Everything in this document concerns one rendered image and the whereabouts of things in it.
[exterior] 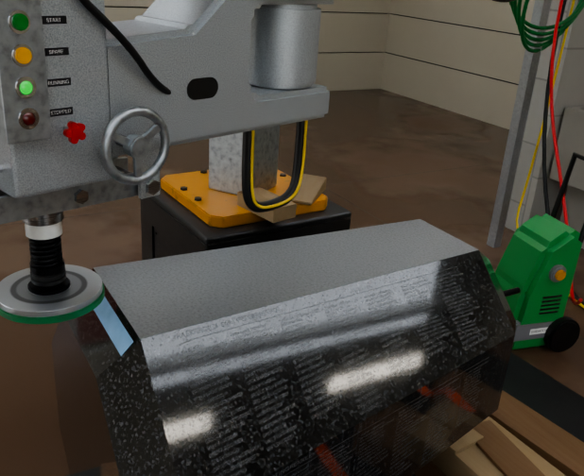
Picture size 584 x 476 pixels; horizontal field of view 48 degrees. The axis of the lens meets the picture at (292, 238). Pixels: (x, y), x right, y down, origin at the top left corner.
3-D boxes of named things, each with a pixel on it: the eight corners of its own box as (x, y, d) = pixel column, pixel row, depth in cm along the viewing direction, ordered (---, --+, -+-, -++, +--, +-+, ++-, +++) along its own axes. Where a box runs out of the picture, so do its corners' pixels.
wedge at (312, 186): (300, 185, 251) (301, 173, 249) (325, 189, 249) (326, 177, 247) (284, 201, 234) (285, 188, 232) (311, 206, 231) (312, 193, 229)
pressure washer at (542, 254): (529, 314, 331) (568, 147, 296) (576, 350, 300) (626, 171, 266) (469, 320, 320) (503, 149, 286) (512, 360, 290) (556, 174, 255)
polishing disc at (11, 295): (85, 320, 126) (84, 314, 126) (-25, 314, 126) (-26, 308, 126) (113, 271, 146) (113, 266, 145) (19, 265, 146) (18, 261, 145)
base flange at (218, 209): (157, 185, 252) (156, 173, 251) (265, 171, 278) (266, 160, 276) (214, 229, 215) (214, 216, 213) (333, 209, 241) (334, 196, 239)
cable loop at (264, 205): (296, 199, 189) (303, 90, 177) (304, 203, 187) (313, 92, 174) (237, 217, 173) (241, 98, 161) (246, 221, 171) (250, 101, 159)
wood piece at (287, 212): (236, 204, 227) (237, 191, 225) (259, 199, 233) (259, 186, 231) (273, 223, 214) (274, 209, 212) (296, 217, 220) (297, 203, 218)
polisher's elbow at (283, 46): (236, 75, 173) (239, -4, 165) (307, 76, 177) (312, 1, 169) (245, 89, 156) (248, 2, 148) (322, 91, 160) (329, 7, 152)
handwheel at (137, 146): (144, 166, 135) (142, 93, 129) (174, 178, 129) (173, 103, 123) (78, 179, 125) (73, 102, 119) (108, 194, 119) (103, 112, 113)
